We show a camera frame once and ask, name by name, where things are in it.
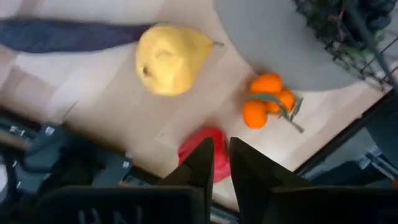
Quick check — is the dark purple eggplant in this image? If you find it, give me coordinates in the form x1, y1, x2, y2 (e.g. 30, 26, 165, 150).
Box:
0, 17, 156, 54

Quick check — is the yellow pear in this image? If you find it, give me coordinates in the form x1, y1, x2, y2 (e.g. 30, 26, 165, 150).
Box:
135, 24, 225, 97

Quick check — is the red bell pepper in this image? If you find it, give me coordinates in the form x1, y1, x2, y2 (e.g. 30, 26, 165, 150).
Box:
177, 126, 231, 184

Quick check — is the orange mandarin cluster with leaves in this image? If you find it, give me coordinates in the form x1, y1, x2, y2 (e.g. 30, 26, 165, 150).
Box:
241, 72, 305, 134

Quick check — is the round grey placemat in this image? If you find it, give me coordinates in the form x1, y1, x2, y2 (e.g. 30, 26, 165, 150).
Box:
214, 0, 363, 93

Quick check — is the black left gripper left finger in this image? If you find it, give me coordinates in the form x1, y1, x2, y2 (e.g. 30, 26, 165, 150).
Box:
158, 136, 216, 224

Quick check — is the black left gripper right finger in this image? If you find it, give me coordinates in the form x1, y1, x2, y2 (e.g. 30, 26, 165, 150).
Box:
229, 137, 312, 224

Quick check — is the black metal table frame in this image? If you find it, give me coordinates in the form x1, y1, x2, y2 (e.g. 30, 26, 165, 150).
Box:
294, 88, 398, 177

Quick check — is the black wire basket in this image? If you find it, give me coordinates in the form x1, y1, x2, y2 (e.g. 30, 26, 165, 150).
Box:
292, 0, 398, 94

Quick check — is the dark grape bunch with leaves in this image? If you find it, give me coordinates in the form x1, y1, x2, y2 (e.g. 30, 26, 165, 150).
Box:
294, 0, 392, 63

